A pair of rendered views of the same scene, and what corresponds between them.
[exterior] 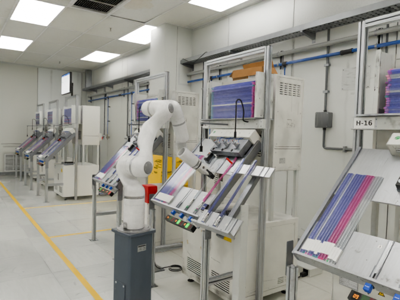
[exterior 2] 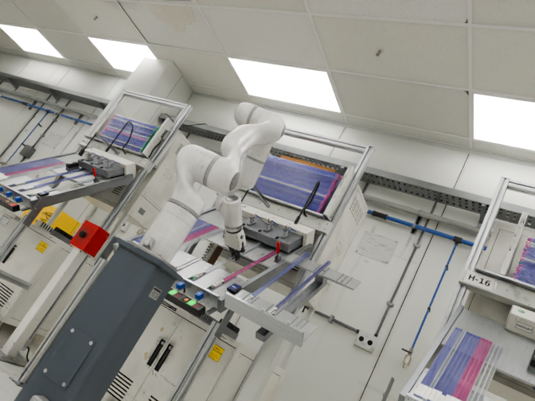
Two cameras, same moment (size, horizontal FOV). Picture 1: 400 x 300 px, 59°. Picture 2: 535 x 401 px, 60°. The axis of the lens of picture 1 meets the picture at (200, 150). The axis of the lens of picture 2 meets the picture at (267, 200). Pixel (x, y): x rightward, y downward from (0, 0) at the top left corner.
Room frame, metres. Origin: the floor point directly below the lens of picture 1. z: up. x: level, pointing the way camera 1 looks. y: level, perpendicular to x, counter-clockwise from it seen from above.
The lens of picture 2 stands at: (0.50, 0.71, 0.59)
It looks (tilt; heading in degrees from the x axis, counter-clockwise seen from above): 17 degrees up; 339
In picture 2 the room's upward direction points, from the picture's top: 30 degrees clockwise
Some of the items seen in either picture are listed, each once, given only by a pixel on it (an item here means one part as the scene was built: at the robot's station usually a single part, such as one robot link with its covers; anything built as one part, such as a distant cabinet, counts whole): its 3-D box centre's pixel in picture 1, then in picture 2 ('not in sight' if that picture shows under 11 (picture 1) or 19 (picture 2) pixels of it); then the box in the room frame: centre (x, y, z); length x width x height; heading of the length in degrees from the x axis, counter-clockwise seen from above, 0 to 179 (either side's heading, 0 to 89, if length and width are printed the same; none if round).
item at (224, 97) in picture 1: (236, 101); (294, 186); (2.79, -0.27, 1.52); 0.51 x 0.13 x 0.27; 35
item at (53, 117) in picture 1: (57, 143); not in sight; (7.94, 3.20, 0.95); 1.37 x 0.82 x 1.90; 125
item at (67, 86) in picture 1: (69, 84); not in sight; (6.67, 2.48, 2.10); 0.58 x 0.14 x 0.41; 35
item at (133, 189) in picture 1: (130, 175); (192, 178); (2.05, 0.40, 1.00); 0.19 x 0.12 x 0.24; 55
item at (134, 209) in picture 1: (134, 213); (166, 234); (2.03, 0.37, 0.79); 0.19 x 0.19 x 0.18
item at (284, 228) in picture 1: (237, 249); (185, 383); (2.91, -0.34, 0.31); 0.70 x 0.65 x 0.62; 35
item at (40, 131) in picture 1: (44, 141); not in sight; (9.13, 4.02, 0.95); 1.37 x 0.82 x 1.90; 125
